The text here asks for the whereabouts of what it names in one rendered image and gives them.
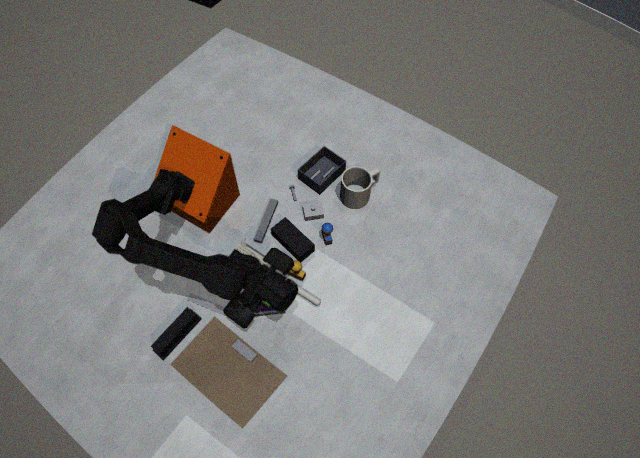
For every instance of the purple ink pad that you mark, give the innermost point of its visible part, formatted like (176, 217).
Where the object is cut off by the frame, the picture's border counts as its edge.
(266, 311)

